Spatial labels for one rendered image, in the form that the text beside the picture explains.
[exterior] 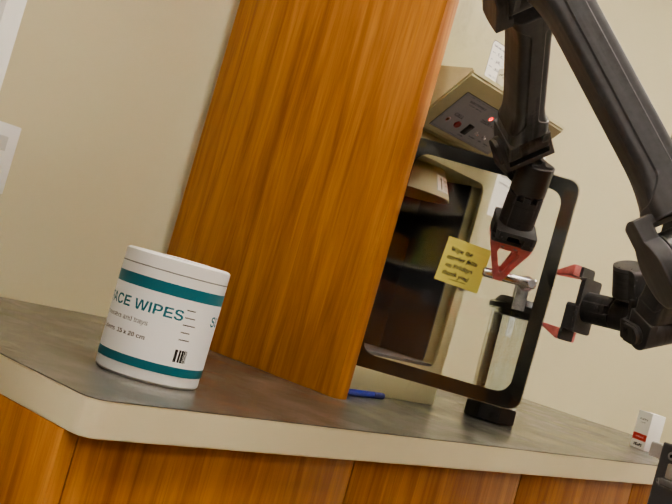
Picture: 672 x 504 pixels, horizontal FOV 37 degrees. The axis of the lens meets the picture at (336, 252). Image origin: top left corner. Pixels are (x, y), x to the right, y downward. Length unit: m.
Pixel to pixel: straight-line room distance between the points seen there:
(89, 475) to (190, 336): 0.22
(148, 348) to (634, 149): 0.59
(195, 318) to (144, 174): 0.74
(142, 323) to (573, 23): 0.59
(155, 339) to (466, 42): 0.90
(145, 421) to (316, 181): 0.74
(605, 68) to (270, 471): 0.61
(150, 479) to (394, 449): 0.39
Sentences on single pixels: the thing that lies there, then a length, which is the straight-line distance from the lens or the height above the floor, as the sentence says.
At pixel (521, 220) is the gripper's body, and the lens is 1.61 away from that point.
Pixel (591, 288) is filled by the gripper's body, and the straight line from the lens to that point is 1.93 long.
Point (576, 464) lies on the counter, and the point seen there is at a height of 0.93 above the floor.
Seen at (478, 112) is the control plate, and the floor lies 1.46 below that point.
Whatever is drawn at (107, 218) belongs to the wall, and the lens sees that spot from 1.88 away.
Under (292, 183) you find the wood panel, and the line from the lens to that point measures 1.74.
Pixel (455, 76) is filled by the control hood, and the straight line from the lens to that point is 1.69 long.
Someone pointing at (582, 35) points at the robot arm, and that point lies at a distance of 1.13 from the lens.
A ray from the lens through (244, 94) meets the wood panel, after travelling 1.89.
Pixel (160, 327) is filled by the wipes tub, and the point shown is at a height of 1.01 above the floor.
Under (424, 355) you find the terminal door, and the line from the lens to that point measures 1.71.
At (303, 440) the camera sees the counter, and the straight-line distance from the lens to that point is 1.24.
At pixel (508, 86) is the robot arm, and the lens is 1.44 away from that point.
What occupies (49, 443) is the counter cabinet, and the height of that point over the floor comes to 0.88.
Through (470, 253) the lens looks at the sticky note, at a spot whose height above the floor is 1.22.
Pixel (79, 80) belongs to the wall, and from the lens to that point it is 1.82.
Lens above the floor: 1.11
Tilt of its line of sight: 2 degrees up
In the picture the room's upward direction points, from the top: 16 degrees clockwise
